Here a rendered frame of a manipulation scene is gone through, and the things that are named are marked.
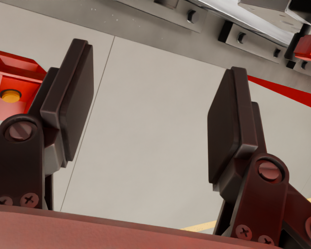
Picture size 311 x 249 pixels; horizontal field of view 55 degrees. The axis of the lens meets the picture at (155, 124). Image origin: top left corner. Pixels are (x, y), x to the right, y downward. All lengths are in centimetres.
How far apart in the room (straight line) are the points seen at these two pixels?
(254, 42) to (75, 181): 143
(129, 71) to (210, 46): 101
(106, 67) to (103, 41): 15
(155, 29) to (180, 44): 9
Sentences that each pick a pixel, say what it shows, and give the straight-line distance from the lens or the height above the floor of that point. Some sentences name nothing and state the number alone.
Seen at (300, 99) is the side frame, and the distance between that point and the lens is 212.
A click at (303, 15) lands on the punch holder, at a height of 127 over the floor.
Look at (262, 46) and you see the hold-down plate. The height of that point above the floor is 91.
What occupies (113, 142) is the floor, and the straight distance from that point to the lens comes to 196.
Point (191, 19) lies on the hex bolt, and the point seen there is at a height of 92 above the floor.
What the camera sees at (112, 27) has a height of 88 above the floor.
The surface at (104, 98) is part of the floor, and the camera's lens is 178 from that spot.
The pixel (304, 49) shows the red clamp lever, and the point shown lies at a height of 130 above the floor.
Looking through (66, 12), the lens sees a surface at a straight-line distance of 61.
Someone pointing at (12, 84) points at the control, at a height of 74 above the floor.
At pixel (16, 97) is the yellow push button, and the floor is 73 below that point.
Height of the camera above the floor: 144
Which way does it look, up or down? 43 degrees down
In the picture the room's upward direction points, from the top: 128 degrees clockwise
